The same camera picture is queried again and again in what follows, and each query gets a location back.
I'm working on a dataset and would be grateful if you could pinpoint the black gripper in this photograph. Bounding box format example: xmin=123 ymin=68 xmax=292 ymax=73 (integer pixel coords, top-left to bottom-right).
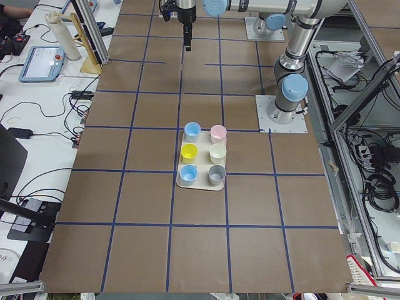
xmin=175 ymin=0 xmax=196 ymax=51

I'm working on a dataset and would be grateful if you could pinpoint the light blue plastic cup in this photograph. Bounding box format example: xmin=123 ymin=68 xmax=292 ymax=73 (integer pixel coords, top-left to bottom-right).
xmin=179 ymin=164 xmax=198 ymax=186

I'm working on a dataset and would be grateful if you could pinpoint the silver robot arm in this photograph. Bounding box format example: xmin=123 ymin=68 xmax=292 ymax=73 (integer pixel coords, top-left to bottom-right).
xmin=252 ymin=12 xmax=287 ymax=36
xmin=160 ymin=1 xmax=347 ymax=72

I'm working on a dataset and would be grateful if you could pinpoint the pink plastic cup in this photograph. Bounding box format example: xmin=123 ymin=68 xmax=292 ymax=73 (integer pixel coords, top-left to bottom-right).
xmin=210 ymin=124 xmax=227 ymax=144

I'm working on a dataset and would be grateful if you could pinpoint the yellow plastic cup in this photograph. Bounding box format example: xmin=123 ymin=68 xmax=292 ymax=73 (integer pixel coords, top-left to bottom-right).
xmin=181 ymin=143 xmax=198 ymax=164

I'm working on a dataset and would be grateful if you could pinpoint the pale green plastic cup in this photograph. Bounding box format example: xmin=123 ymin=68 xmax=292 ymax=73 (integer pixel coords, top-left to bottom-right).
xmin=209 ymin=144 xmax=227 ymax=164

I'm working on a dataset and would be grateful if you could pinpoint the grey plastic cup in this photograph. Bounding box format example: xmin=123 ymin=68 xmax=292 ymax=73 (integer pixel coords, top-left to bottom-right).
xmin=208 ymin=165 xmax=226 ymax=185

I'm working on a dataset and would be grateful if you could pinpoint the wooden mug tree stand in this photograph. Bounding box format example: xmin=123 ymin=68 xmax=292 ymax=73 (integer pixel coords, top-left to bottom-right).
xmin=69 ymin=12 xmax=102 ymax=75

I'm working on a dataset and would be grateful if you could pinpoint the cream plastic tray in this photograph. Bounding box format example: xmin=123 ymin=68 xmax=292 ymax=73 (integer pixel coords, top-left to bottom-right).
xmin=176 ymin=131 xmax=226 ymax=191

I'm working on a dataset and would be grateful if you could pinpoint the white cylindrical roll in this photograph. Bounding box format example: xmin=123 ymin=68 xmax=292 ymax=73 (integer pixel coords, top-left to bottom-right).
xmin=45 ymin=11 xmax=81 ymax=61

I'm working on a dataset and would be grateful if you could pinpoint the blue teach pendant tablet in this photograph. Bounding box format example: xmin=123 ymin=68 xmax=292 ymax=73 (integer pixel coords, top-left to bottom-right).
xmin=19 ymin=46 xmax=65 ymax=83

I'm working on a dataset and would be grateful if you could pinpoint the black power adapter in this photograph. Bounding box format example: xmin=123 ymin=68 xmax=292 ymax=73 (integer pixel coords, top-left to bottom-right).
xmin=7 ymin=127 xmax=34 ymax=139

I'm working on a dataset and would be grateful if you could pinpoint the black wrist depth camera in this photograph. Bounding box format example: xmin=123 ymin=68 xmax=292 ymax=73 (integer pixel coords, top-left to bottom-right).
xmin=160 ymin=0 xmax=176 ymax=22

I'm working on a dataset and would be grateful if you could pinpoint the aluminium frame post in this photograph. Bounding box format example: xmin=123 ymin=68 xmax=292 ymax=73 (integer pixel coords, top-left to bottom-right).
xmin=71 ymin=0 xmax=109 ymax=66

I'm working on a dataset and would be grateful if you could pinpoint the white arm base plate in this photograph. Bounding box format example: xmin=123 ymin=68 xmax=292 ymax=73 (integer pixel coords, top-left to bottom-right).
xmin=256 ymin=95 xmax=308 ymax=134

